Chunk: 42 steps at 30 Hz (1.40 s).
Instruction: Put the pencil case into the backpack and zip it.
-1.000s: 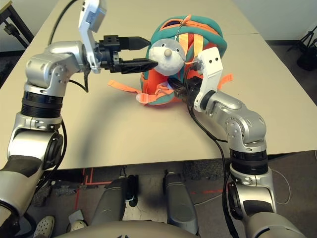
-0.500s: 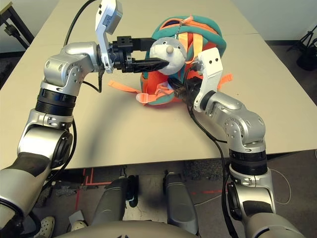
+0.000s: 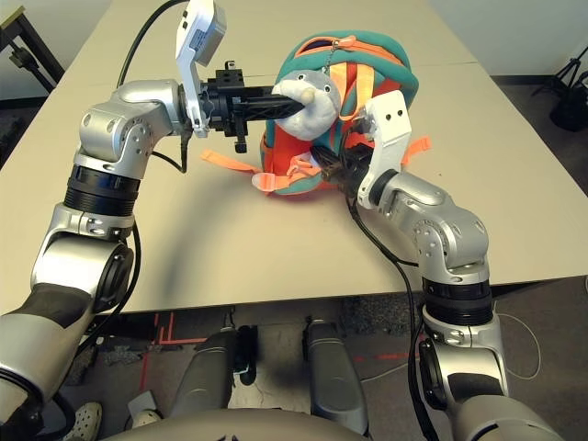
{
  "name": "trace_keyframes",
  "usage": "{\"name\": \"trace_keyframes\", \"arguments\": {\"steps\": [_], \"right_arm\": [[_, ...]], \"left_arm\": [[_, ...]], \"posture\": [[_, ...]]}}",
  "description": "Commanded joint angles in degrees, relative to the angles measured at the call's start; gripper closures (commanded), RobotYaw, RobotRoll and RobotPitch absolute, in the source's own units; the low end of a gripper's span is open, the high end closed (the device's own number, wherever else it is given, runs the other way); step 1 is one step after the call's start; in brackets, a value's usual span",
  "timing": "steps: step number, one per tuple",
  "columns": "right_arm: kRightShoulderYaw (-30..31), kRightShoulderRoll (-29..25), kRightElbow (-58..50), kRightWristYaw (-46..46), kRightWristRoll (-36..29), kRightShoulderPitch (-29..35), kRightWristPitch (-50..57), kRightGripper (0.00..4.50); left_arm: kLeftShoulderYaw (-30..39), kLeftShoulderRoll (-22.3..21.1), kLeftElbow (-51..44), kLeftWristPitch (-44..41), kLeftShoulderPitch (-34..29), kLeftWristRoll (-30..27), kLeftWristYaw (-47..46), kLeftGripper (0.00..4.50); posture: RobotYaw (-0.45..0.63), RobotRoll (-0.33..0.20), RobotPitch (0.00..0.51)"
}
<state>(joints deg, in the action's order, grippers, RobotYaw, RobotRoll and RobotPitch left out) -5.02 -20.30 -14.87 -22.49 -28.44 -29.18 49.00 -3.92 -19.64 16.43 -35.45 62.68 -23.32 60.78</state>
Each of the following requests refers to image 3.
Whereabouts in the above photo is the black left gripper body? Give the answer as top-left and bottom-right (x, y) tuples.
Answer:
(199, 62), (252, 153)

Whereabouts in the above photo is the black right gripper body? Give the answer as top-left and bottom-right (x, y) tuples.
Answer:
(337, 146), (376, 197)

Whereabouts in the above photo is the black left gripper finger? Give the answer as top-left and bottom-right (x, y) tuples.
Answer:
(241, 96), (308, 121)

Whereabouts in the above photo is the grey plush toy keychain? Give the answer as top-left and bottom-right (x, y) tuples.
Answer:
(271, 69), (344, 139)

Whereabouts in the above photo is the teal and orange backpack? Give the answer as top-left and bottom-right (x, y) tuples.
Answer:
(200, 34), (434, 197)

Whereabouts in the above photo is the black-framed side table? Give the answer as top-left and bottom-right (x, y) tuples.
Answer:
(0, 6), (65, 96)

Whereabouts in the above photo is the dark grey floor mat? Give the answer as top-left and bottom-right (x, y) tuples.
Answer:
(0, 109), (23, 162)

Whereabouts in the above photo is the black tripod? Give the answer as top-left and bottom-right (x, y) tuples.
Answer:
(532, 45), (588, 96)

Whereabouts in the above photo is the grey robot torso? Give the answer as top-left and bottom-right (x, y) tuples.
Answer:
(105, 408), (368, 441)

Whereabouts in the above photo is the white perforated clog shoe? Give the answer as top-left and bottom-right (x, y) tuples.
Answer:
(63, 401), (103, 441)
(129, 390), (164, 431)

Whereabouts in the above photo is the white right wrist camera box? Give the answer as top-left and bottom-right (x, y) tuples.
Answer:
(356, 90), (413, 210)

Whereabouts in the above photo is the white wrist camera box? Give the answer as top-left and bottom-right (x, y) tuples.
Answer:
(356, 90), (413, 210)
(175, 0), (230, 139)

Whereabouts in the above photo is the thin grey left wrist cable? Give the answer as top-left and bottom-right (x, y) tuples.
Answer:
(149, 130), (189, 175)

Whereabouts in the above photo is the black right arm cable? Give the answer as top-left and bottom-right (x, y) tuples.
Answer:
(346, 195), (442, 441)

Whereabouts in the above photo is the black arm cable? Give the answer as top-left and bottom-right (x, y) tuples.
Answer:
(75, 0), (185, 364)
(346, 195), (442, 441)

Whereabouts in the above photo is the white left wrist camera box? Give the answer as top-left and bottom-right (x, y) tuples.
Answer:
(175, 0), (230, 139)

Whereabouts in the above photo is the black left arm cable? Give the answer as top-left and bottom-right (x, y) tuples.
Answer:
(75, 0), (185, 364)

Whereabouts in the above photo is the thin white floor cable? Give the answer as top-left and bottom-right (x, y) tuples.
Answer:
(362, 311), (544, 382)

